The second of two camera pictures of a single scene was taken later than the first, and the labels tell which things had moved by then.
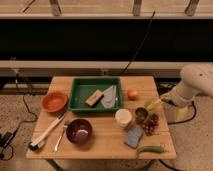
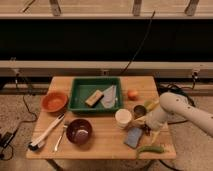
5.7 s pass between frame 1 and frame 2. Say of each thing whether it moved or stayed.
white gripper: moved
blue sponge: stayed
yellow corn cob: stayed
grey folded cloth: stayed
